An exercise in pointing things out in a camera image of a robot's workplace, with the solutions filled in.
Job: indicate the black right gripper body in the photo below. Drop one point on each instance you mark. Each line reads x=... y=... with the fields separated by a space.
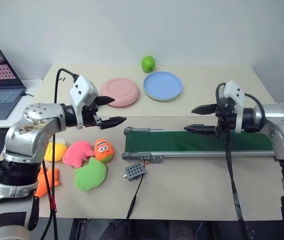
x=223 y=122

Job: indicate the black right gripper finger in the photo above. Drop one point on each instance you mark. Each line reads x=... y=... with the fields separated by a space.
x=200 y=129
x=204 y=109

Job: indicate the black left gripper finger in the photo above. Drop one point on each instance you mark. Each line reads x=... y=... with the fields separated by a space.
x=113 y=121
x=106 y=100

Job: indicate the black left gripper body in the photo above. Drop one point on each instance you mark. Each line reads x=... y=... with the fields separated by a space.
x=90 y=116

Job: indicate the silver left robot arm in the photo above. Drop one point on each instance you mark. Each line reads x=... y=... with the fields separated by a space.
x=31 y=117

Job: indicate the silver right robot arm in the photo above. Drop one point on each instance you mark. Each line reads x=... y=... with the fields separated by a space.
x=282 y=117

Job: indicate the green conveyor belt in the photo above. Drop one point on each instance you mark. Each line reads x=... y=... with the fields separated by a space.
x=181 y=141

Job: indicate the orange clownfish plush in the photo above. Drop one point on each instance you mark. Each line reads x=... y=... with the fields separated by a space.
x=103 y=150

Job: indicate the pink plate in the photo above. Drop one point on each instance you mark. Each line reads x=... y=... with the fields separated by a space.
x=120 y=92

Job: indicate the pink plush toy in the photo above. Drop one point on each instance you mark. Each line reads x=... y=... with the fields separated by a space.
x=77 y=153

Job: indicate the yellow plush toy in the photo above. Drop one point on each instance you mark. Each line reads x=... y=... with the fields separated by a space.
x=60 y=150

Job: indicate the blue plate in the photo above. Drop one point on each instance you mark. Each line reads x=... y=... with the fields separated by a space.
x=162 y=85

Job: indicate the grey perforated control box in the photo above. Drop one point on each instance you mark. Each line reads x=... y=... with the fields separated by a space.
x=134 y=172

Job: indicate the green apple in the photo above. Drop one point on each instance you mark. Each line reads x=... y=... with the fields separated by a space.
x=148 y=63

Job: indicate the green plush toy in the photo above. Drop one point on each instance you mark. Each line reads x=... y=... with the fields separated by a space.
x=90 y=175

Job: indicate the white side desk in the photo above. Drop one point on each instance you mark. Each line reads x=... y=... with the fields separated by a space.
x=35 y=86

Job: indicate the orange plush toy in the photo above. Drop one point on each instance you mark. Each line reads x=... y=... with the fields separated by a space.
x=40 y=188

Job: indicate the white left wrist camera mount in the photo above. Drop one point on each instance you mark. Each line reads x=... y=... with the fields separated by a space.
x=81 y=90

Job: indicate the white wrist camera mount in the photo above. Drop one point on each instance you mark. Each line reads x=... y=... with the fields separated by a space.
x=234 y=91
x=81 y=90

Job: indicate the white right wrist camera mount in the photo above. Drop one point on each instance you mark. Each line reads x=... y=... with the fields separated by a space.
x=234 y=91

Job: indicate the dark frame under table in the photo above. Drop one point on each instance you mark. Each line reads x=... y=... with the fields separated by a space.
x=156 y=230

